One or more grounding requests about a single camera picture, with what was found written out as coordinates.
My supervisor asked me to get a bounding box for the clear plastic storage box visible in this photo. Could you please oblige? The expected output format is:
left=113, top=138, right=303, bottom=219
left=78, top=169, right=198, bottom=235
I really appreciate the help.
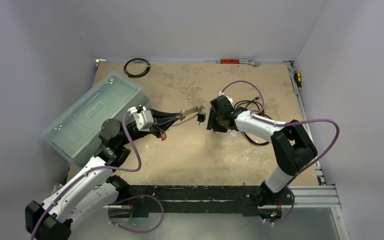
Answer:
left=42, top=70, right=151, bottom=168

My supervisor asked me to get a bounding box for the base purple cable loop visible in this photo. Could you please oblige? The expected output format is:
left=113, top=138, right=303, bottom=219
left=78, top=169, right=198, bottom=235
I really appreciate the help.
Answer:
left=107, top=194, right=165, bottom=234

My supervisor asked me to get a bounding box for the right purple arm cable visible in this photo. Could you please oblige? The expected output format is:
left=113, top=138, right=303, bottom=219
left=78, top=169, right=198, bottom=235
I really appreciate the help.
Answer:
left=220, top=80, right=341, bottom=186

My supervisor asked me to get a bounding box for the red key tag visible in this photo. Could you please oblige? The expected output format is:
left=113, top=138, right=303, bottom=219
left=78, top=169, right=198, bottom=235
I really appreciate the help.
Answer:
left=160, top=132, right=167, bottom=141

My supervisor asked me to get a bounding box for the small coiled black cable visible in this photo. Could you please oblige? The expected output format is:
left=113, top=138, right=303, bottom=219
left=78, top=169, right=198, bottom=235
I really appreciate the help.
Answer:
left=123, top=58, right=151, bottom=79

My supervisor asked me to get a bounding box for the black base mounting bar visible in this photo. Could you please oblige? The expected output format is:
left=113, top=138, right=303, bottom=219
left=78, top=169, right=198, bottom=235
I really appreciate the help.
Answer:
left=105, top=175, right=294, bottom=221

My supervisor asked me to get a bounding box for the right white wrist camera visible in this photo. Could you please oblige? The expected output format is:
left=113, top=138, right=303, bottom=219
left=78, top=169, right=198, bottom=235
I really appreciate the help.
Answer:
left=218, top=92, right=233, bottom=104

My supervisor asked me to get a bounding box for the aluminium frame rail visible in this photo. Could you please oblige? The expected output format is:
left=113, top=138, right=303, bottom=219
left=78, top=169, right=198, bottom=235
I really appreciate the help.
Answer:
left=284, top=60, right=339, bottom=208

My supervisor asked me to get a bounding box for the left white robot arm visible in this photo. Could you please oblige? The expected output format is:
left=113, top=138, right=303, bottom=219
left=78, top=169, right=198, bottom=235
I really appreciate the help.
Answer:
left=25, top=105, right=185, bottom=240

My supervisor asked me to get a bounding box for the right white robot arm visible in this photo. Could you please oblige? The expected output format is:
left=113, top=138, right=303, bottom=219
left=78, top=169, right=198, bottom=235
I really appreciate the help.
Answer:
left=207, top=95, right=318, bottom=204

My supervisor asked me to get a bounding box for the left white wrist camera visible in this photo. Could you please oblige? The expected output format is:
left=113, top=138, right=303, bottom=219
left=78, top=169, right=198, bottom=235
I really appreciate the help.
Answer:
left=127, top=105, right=155, bottom=132

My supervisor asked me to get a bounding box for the red handled adjustable wrench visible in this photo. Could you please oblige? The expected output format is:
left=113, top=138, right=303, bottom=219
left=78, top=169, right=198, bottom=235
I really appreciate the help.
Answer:
left=216, top=58, right=260, bottom=67

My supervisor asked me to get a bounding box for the black key fob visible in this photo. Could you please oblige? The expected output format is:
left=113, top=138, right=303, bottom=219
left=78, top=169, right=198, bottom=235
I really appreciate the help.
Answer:
left=197, top=112, right=206, bottom=125

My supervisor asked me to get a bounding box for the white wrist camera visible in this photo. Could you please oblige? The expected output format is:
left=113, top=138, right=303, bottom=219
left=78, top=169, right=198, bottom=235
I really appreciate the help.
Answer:
left=127, top=105, right=155, bottom=132
left=218, top=92, right=233, bottom=104

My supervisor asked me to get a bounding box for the yellow black screwdriver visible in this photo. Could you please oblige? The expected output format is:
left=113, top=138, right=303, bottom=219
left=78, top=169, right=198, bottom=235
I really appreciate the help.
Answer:
left=293, top=71, right=302, bottom=91

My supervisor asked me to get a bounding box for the long black usb cable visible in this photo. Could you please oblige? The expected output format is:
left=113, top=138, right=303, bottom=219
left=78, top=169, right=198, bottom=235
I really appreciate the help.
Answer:
left=233, top=96, right=277, bottom=147

